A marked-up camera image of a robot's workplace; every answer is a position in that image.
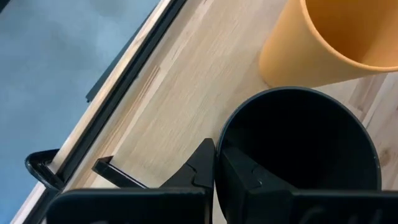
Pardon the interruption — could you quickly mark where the large yellow cup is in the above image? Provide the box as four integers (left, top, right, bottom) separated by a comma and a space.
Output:
258, 0, 398, 88

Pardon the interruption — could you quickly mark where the black metal table frame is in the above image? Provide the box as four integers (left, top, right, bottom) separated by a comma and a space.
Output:
23, 0, 188, 224

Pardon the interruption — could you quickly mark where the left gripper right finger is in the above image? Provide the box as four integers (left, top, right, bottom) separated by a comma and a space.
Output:
221, 146, 398, 224

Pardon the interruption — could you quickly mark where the medium black cup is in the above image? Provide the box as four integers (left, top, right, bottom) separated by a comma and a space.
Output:
215, 86, 382, 222

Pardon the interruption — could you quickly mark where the wooden shelf with black legs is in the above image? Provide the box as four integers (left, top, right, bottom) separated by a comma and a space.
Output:
67, 0, 398, 191

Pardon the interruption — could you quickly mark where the black table clamp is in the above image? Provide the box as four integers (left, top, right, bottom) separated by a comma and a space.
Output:
24, 148, 67, 191

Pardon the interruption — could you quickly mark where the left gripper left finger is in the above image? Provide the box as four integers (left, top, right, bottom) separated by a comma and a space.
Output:
46, 138, 216, 224

